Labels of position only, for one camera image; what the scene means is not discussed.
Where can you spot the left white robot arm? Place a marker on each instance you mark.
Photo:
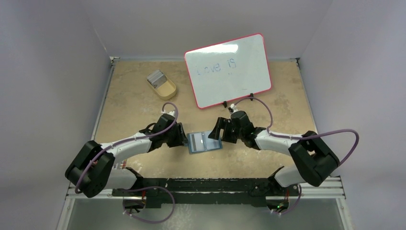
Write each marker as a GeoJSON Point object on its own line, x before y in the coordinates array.
{"type": "Point", "coordinates": [92, 170]}

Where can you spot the white card with magnetic stripe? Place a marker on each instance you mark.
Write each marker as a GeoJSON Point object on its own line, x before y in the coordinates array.
{"type": "Point", "coordinates": [196, 142]}

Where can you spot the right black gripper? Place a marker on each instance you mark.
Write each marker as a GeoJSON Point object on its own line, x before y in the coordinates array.
{"type": "Point", "coordinates": [224, 129]}

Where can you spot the colourful marker box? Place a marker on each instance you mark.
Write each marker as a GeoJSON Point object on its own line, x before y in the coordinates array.
{"type": "Point", "coordinates": [121, 165]}

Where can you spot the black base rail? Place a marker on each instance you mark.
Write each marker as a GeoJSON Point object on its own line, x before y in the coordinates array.
{"type": "Point", "coordinates": [256, 192]}

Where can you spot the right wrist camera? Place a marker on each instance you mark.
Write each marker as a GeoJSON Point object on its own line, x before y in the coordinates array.
{"type": "Point", "coordinates": [232, 108]}

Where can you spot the beige oval tray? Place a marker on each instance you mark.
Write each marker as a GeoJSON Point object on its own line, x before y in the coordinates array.
{"type": "Point", "coordinates": [166, 91]}

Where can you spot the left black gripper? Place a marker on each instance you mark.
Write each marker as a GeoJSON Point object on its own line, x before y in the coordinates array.
{"type": "Point", "coordinates": [180, 139]}

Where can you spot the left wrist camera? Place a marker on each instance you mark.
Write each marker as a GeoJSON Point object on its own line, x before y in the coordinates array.
{"type": "Point", "coordinates": [171, 113]}

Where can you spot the red framed whiteboard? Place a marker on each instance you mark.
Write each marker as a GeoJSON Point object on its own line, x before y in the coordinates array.
{"type": "Point", "coordinates": [229, 70]}

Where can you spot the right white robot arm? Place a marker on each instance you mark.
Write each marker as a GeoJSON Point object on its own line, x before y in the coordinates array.
{"type": "Point", "coordinates": [313, 160]}

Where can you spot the blue leather card holder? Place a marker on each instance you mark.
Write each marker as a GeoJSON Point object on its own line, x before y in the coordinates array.
{"type": "Point", "coordinates": [209, 144]}

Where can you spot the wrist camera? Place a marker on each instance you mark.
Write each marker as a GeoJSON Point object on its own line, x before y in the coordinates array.
{"type": "Point", "coordinates": [171, 113]}
{"type": "Point", "coordinates": [232, 108]}

